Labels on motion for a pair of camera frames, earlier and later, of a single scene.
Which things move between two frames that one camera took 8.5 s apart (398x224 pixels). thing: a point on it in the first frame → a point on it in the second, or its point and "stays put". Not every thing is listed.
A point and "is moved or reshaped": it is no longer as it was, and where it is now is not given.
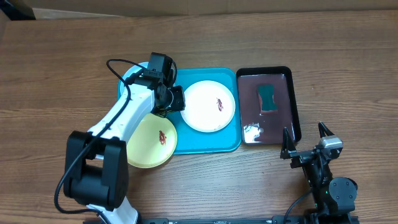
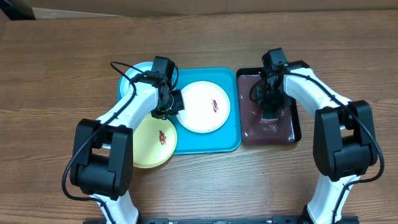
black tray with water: (267, 105) stays put
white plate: (209, 106) is moved or reshaped
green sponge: (267, 105) is moved or reshaped
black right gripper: (289, 150) → (264, 104)
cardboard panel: (65, 9) stays put
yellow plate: (152, 142) stays put
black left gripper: (179, 105) stays put
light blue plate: (129, 72) stays put
